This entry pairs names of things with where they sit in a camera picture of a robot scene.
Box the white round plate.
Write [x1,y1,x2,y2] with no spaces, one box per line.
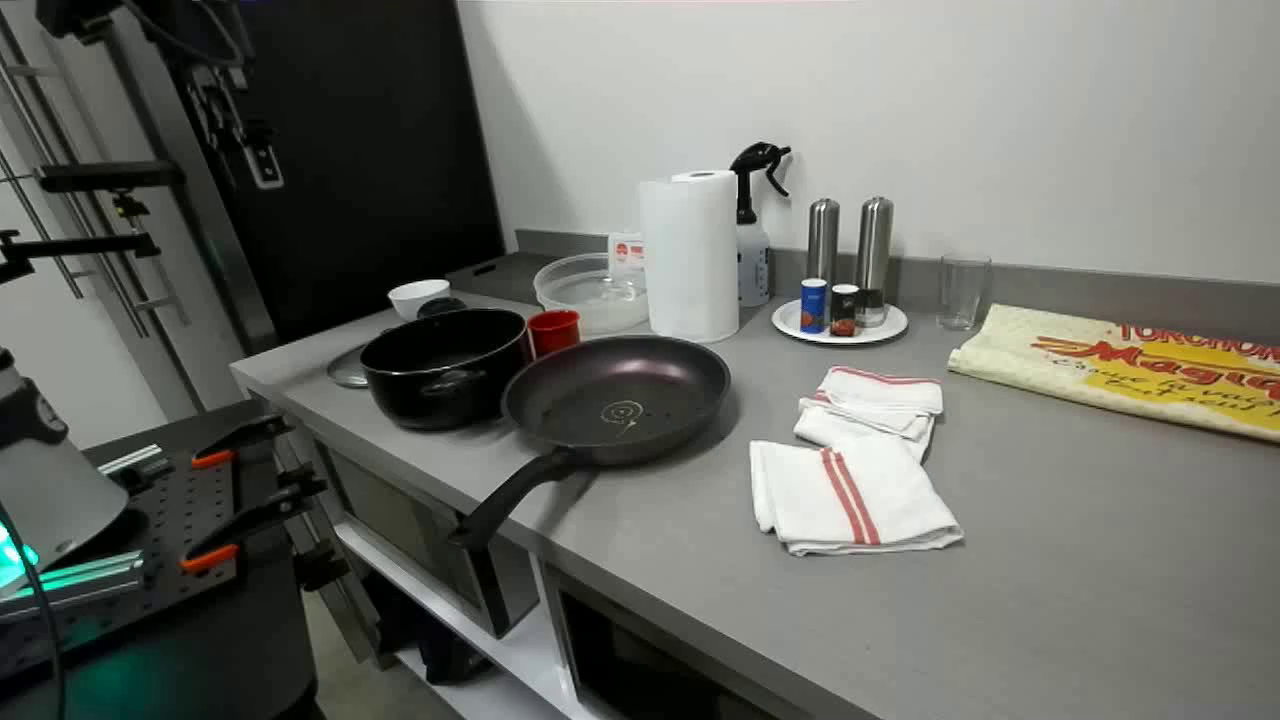
[768,292,914,352]

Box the steel appliance under counter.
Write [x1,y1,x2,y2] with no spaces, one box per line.
[314,432,543,640]

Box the red cup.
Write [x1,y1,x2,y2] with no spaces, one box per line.
[524,307,585,361]

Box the black frying pan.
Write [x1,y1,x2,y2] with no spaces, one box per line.
[455,332,735,553]

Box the aluminium rail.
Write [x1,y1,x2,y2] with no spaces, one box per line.
[0,550,154,616]

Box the short steel grinder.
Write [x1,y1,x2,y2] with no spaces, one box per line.
[805,198,843,292]

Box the black stand rod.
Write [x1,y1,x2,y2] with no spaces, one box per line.
[0,230,166,289]
[38,155,189,198]

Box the small card with red print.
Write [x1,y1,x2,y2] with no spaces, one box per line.
[603,231,649,275]

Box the clear drinking glass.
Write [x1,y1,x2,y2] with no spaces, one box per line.
[939,253,992,336]

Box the flat white towel red stripe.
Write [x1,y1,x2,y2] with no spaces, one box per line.
[746,432,967,561]

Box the yellow bag with red print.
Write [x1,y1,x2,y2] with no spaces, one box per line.
[943,301,1280,449]

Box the small white bowl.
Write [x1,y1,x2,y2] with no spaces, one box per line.
[386,275,455,326]

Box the spray bottle with black trigger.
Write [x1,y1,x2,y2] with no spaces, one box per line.
[727,139,798,318]

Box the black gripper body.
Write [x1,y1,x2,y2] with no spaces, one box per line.
[189,61,274,153]

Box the black clamp with orange handle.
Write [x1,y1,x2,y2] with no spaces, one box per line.
[175,464,334,579]
[189,413,292,472]

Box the grey diagonal stand leg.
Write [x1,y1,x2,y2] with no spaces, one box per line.
[97,22,281,352]

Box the tall steel grinder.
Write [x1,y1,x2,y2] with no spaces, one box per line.
[857,192,898,327]

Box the blue spice can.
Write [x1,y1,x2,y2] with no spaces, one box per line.
[798,275,838,336]

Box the clear plastic bowl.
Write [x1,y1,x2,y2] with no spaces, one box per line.
[531,249,651,336]

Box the crumpled white towel red stripe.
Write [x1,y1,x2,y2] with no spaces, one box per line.
[792,363,947,468]

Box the white paper towel roll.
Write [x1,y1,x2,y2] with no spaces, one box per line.
[635,164,746,346]

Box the black cooking pot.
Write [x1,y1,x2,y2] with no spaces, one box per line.
[358,307,535,435]

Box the black robot table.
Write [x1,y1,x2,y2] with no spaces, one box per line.
[0,396,334,720]

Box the dark spice jar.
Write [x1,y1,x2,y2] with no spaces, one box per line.
[828,282,865,341]

